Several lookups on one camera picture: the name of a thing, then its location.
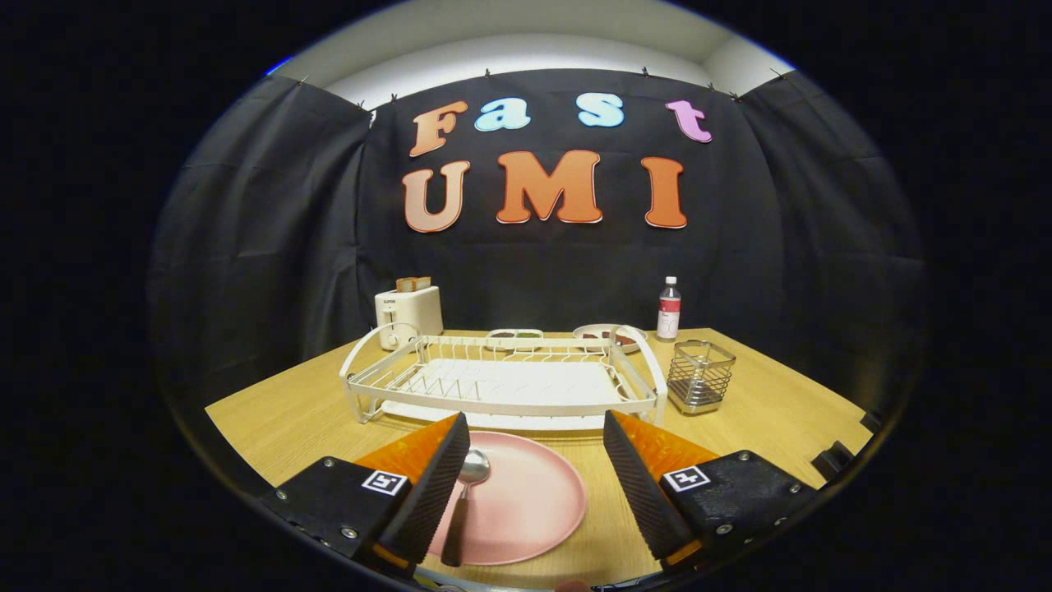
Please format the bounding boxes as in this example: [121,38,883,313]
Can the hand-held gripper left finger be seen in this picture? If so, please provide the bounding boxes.
[261,411,471,578]

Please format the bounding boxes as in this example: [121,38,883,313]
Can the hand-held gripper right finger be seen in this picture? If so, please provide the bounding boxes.
[602,409,819,575]

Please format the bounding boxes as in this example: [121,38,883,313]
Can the metal spoon dark handle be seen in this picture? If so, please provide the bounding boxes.
[441,449,491,568]

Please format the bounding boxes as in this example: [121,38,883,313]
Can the pink plate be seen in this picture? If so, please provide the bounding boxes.
[427,430,588,567]

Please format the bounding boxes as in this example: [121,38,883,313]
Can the white wire dish rack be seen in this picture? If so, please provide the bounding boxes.
[339,322,668,427]

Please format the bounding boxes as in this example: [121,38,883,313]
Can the metal wire basket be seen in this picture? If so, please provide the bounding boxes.
[667,340,737,414]

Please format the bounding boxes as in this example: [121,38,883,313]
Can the white round plate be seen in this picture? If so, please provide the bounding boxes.
[573,323,648,355]

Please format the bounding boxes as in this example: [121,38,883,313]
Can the small white divided dish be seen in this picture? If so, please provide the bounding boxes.
[485,328,545,350]

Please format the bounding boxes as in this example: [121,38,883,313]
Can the clear plastic bottle red label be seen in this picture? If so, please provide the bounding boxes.
[657,275,682,343]

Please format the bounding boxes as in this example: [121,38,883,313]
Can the white toaster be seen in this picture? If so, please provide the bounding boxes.
[375,285,445,339]

